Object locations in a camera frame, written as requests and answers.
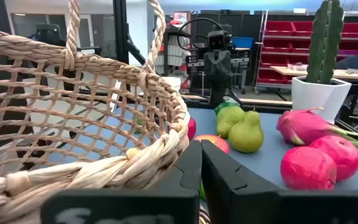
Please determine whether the shelf with white trays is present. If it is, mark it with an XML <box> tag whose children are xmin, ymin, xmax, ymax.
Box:
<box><xmin>154</xmin><ymin>24</ymin><xmax>195</xmax><ymax>77</ymax></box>

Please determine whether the wooden table side board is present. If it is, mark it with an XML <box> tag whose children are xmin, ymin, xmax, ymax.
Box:
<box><xmin>181</xmin><ymin>94</ymin><xmax>293</xmax><ymax>106</ymax></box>

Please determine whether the rack with red bins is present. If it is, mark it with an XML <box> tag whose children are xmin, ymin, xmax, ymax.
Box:
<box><xmin>255</xmin><ymin>11</ymin><xmax>358</xmax><ymax>93</ymax></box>

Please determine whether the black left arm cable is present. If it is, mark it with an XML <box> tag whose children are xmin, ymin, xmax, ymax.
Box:
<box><xmin>177</xmin><ymin>17</ymin><xmax>226</xmax><ymax>52</ymax></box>

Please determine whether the blue plastic bin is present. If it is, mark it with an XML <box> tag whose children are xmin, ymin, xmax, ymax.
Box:
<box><xmin>231</xmin><ymin>36</ymin><xmax>254</xmax><ymax>49</ymax></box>

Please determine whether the wooden work table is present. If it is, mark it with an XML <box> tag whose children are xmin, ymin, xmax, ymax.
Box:
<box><xmin>270</xmin><ymin>65</ymin><xmax>358</xmax><ymax>82</ymax></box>

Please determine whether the woven wicker basket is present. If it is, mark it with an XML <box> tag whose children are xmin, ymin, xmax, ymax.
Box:
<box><xmin>0</xmin><ymin>0</ymin><xmax>211</xmax><ymax>224</ymax></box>

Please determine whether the pink dragon fruit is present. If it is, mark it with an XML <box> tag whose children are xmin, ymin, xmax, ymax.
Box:
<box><xmin>276</xmin><ymin>107</ymin><xmax>358</xmax><ymax>149</ymax></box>

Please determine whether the white plant pot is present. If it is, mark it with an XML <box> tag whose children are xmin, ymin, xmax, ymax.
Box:
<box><xmin>291</xmin><ymin>76</ymin><xmax>352</xmax><ymax>124</ymax></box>

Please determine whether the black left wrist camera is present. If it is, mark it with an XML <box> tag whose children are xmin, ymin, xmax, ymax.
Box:
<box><xmin>206</xmin><ymin>30</ymin><xmax>232</xmax><ymax>52</ymax></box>

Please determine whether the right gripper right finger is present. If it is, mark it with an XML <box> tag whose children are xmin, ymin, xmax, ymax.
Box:
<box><xmin>201</xmin><ymin>139</ymin><xmax>358</xmax><ymax>224</ymax></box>

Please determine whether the yellow-green pear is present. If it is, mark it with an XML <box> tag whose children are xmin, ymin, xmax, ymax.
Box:
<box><xmin>216</xmin><ymin>105</ymin><xmax>246</xmax><ymax>139</ymax></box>
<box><xmin>227</xmin><ymin>107</ymin><xmax>264</xmax><ymax>154</ymax></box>

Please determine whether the pink round pomegranate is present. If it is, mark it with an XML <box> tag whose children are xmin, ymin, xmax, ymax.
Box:
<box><xmin>187</xmin><ymin>117</ymin><xmax>197</xmax><ymax>141</ymax></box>
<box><xmin>280</xmin><ymin>146</ymin><xmax>337</xmax><ymax>190</ymax></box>
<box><xmin>309</xmin><ymin>135</ymin><xmax>358</xmax><ymax>183</ymax></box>

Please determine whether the white bucket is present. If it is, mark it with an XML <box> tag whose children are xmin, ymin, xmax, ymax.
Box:
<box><xmin>162</xmin><ymin>76</ymin><xmax>183</xmax><ymax>94</ymax></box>

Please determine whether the green cactus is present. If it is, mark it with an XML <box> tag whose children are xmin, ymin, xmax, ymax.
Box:
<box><xmin>305</xmin><ymin>0</ymin><xmax>344</xmax><ymax>85</ymax></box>

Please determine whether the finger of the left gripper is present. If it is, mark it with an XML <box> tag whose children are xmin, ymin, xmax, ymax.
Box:
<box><xmin>209</xmin><ymin>87</ymin><xmax>219</xmax><ymax>106</ymax></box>
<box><xmin>218</xmin><ymin>87</ymin><xmax>227</xmax><ymax>106</ymax></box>

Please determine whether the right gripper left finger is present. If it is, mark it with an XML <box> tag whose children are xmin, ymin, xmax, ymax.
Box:
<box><xmin>40</xmin><ymin>139</ymin><xmax>203</xmax><ymax>224</ymax></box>

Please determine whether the red-orange apple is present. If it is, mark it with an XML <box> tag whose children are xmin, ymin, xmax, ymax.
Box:
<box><xmin>193</xmin><ymin>134</ymin><xmax>230</xmax><ymax>155</ymax></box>

